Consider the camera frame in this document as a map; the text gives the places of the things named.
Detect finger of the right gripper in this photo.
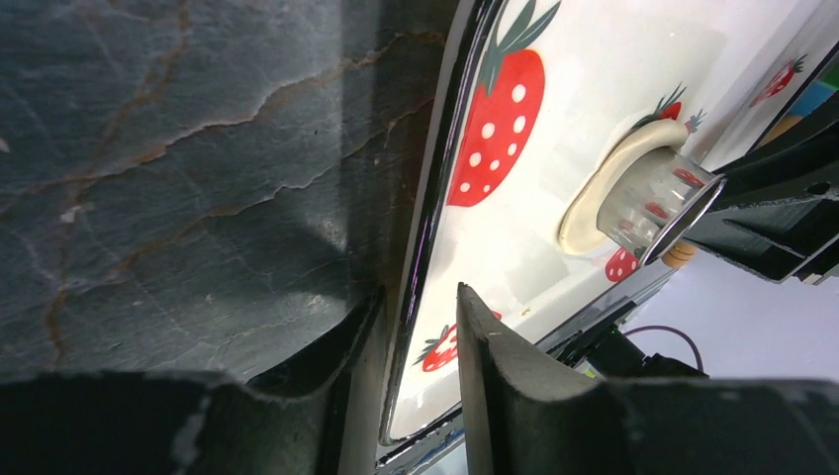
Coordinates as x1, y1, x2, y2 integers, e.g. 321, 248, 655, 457
686, 96, 838, 284

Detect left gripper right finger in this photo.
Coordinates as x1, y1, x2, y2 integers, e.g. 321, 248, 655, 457
456, 284, 838, 474

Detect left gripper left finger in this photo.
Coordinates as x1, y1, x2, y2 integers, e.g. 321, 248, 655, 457
1, 290, 386, 474

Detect wooden dough roller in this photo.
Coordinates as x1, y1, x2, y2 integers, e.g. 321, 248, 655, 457
661, 240, 699, 269

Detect white dough piece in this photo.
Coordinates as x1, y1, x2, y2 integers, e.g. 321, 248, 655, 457
557, 119, 689, 255

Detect white strawberry tray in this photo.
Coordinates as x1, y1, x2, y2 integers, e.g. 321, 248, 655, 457
381, 1, 838, 444

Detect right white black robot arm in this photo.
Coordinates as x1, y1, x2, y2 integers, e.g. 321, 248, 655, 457
553, 90, 838, 377

